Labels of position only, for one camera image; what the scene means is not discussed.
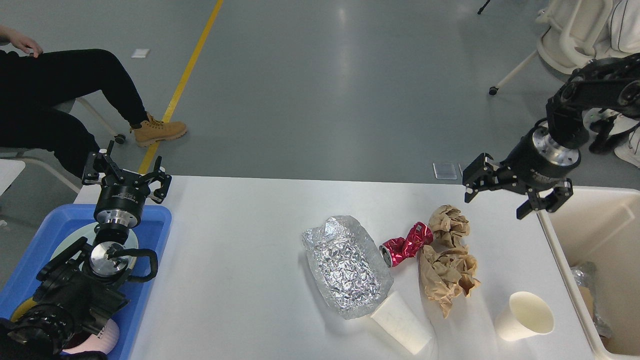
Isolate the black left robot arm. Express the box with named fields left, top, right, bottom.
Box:
left=1, top=143, right=172, bottom=360

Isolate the beige plastic bin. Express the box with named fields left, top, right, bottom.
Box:
left=537, top=186, right=640, bottom=360

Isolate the crumpled aluminium foil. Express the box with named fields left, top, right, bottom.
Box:
left=301, top=215, right=394, bottom=320

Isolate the small brown paper ball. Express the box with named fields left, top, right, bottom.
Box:
left=427, top=204, right=471, bottom=249

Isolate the crushed red can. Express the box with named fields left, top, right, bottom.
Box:
left=379, top=221, right=434, bottom=268

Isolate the white office chair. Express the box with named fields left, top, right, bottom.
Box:
left=488, top=0, right=614, bottom=96

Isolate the white paper scrap on floor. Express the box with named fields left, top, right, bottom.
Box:
left=130, top=48, right=150, bottom=59

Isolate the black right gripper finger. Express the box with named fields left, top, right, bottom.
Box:
left=462, top=152, right=526, bottom=203
left=516, top=178, right=574, bottom=220

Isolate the black tripod stand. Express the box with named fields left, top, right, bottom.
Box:
left=477, top=0, right=491, bottom=15

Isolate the tan work boot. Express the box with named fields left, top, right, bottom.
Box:
left=130, top=112, right=188, bottom=148

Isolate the person in white clothes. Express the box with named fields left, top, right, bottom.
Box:
left=596, top=0, right=640, bottom=167

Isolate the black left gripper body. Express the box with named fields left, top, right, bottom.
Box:
left=93, top=183, right=151, bottom=229

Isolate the seated person in black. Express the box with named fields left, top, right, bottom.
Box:
left=0, top=26, right=147, bottom=178

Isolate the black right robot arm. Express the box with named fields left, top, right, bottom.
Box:
left=462, top=54, right=640, bottom=220

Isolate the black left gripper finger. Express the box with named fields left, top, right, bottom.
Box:
left=135, top=156, right=172, bottom=204
left=82, top=140, right=126, bottom=187

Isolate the brown paper bag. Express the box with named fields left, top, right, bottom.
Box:
left=418, top=245, right=482, bottom=319
left=578, top=285, right=595, bottom=322

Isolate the left clear floor plate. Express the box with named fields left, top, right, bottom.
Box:
left=432, top=162, right=458, bottom=180

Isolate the pink HOME mug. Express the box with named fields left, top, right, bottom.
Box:
left=62, top=319, right=120, bottom=354

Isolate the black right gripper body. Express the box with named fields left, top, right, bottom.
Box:
left=500, top=125, right=581, bottom=194

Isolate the clear plastic in bin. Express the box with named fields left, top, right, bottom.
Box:
left=570, top=261, right=613, bottom=341

